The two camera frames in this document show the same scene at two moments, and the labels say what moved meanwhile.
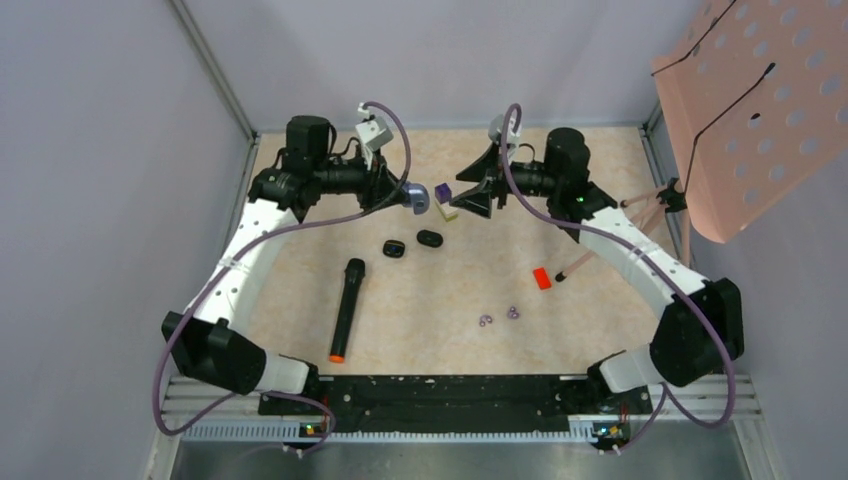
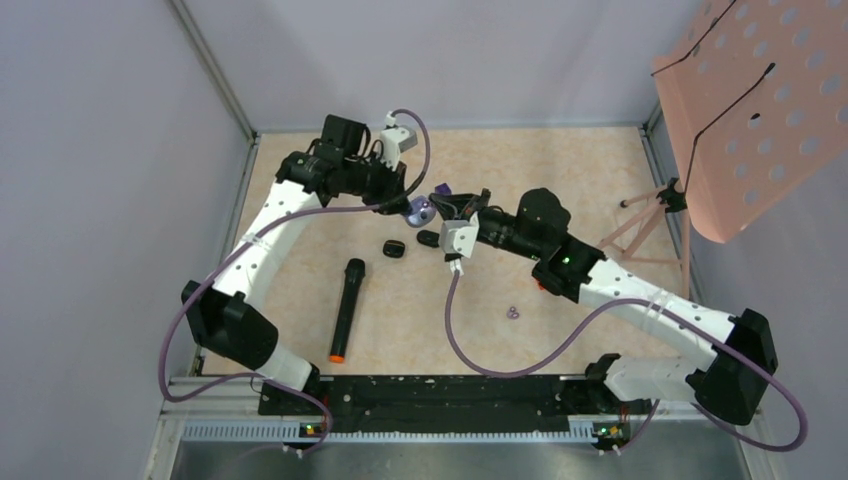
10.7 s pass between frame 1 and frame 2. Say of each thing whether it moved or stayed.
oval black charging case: stayed
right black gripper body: moved
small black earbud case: stayed
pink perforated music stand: stayed
